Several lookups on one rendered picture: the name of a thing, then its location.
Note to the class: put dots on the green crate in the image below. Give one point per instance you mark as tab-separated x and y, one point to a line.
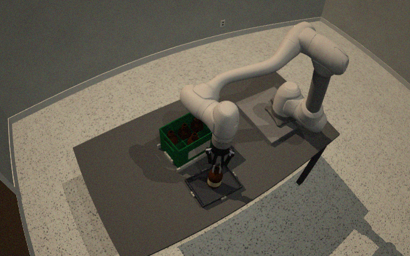
181	153

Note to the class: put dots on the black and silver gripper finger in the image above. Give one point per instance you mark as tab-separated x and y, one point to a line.
210	161
222	163

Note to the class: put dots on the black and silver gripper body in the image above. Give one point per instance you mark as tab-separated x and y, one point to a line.
219	151

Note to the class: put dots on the brown glass bottle with cream label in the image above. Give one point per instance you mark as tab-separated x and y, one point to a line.
215	179

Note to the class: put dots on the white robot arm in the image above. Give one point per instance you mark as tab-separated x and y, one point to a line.
223	119

